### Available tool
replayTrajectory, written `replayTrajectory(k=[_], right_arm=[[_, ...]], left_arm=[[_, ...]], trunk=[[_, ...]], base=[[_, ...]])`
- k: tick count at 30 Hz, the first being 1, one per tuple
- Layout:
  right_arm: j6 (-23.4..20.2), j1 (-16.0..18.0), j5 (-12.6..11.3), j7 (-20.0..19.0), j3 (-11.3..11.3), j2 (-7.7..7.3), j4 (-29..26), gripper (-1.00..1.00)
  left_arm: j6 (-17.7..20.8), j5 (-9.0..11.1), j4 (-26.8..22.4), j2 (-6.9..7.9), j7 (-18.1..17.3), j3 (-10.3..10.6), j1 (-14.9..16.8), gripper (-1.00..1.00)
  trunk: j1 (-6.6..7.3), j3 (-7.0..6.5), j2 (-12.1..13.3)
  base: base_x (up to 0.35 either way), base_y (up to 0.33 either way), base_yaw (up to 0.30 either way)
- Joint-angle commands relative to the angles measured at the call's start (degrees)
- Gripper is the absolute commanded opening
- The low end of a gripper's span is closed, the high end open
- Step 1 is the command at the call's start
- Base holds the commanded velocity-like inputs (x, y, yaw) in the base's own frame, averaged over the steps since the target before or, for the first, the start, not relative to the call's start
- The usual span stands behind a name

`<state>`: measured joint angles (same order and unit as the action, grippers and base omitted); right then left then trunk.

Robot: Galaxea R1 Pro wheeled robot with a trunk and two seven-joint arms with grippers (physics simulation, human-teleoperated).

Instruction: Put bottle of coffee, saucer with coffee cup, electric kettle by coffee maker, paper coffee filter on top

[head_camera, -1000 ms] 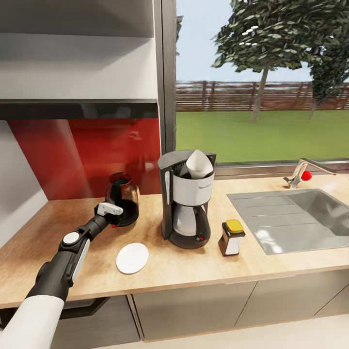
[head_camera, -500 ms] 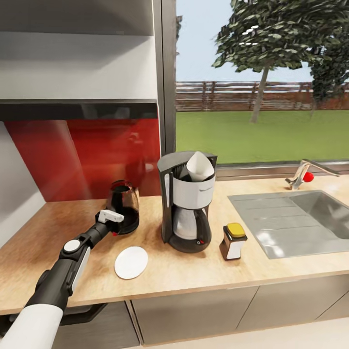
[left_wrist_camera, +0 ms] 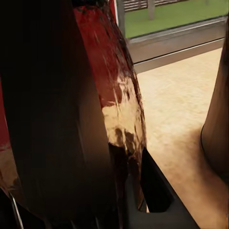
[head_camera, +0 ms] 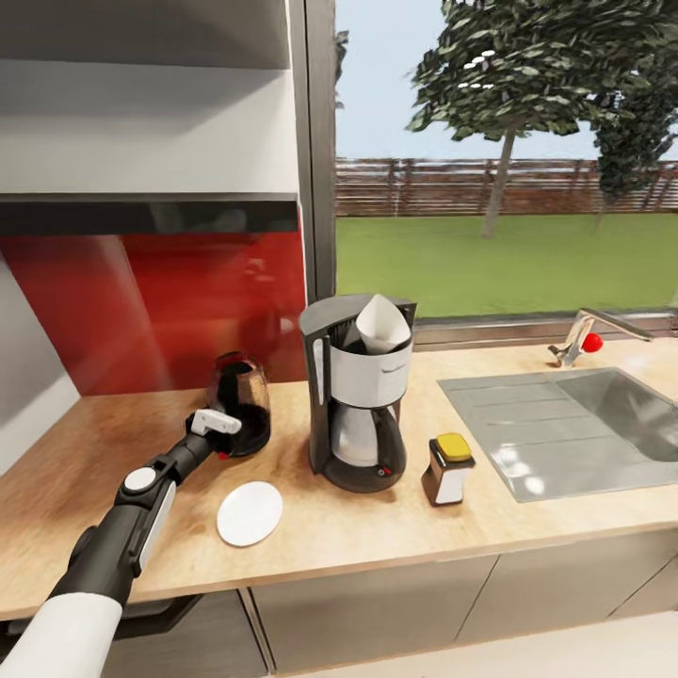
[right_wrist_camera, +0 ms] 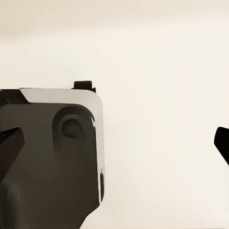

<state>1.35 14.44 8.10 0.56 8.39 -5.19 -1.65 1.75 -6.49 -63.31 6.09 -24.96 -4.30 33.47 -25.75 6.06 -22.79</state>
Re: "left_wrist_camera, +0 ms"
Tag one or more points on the fixed window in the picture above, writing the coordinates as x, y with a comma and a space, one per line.
161, 32

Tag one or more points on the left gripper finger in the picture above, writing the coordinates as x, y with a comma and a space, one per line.
165, 209

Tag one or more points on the electric kettle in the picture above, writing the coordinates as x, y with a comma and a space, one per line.
67, 85

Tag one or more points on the countertop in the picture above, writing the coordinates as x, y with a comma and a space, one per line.
176, 99

